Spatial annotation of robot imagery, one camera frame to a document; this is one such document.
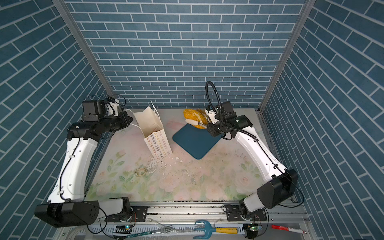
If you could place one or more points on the dark blue tray mat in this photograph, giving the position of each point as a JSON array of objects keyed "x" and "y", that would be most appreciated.
[{"x": 196, "y": 142}]

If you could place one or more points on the large oval seeded bread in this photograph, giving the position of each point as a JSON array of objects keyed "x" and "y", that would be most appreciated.
[{"x": 197, "y": 115}]

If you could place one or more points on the teal fork tool yellow handle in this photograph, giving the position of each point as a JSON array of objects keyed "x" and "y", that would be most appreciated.
[{"x": 208, "y": 229}]

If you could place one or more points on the metal fork green handle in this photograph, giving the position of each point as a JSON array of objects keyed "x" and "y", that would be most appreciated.
[{"x": 163, "y": 230}]

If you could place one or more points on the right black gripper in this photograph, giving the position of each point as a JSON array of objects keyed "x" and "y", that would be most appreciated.
[{"x": 211, "y": 130}]

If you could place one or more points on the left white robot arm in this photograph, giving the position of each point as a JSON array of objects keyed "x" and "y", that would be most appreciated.
[{"x": 66, "y": 206}]

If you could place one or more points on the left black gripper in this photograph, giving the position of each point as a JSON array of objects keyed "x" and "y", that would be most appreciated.
[{"x": 122, "y": 115}]

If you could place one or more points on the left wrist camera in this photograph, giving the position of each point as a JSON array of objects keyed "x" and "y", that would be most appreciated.
[{"x": 93, "y": 111}]

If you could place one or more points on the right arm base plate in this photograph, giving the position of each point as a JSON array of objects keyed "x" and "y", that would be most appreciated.
[{"x": 236, "y": 213}]

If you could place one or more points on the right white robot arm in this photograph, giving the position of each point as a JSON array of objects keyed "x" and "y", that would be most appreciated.
[{"x": 280, "y": 183}]

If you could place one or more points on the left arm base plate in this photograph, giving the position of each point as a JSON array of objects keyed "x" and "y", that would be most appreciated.
[{"x": 137, "y": 214}]

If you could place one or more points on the white printed paper bag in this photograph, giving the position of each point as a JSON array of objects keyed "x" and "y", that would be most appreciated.
[{"x": 149, "y": 137}]

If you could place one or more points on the red white marker pen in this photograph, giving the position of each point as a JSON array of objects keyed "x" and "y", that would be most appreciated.
[{"x": 288, "y": 229}]

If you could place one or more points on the aluminium rail frame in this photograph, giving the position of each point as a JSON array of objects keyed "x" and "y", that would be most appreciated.
[{"x": 187, "y": 213}]

